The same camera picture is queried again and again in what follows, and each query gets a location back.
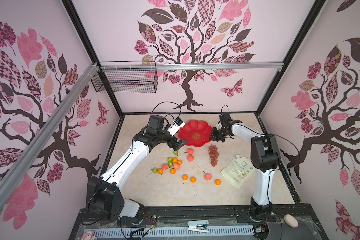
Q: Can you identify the red flower fruit bowl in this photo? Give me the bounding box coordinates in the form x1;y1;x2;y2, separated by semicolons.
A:
178;120;213;147

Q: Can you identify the purple fake grape bunch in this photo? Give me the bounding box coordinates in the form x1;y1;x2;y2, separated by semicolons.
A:
209;145;220;167

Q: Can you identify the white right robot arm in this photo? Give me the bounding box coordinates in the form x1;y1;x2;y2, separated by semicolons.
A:
210;112;281;222

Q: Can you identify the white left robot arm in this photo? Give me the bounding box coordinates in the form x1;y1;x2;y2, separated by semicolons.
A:
86;115;187;222

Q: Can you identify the orange fake fruit cluster top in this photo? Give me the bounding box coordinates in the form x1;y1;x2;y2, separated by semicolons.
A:
172;158;183;165

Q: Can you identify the green fake apple cluster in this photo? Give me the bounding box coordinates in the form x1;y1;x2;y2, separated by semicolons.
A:
168;158;173;167

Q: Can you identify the pink fake peach cluster right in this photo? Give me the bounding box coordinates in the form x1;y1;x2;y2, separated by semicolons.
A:
173;163;180;171

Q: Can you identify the green white food pouch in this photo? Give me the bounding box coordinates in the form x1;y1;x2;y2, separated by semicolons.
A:
221;155;256;189

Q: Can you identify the black base platform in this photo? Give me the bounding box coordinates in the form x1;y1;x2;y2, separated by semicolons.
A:
69;204;328;240

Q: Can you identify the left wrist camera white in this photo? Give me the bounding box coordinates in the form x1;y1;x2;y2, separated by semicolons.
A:
168;117;186;137

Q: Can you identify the aluminium rail bar back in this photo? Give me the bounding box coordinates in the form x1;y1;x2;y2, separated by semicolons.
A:
101;62;284;71

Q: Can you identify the aluminium rail bar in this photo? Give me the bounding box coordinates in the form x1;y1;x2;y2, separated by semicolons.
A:
101;62;284;71
0;63;99;210

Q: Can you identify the black wire basket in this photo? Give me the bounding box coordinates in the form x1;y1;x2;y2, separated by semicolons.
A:
91;60;159;94

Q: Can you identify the white slotted cable duct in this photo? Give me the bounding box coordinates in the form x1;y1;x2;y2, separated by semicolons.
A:
89;226;254;240

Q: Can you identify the aluminium rail bar left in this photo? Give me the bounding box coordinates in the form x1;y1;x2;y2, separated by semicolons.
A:
0;63;99;210

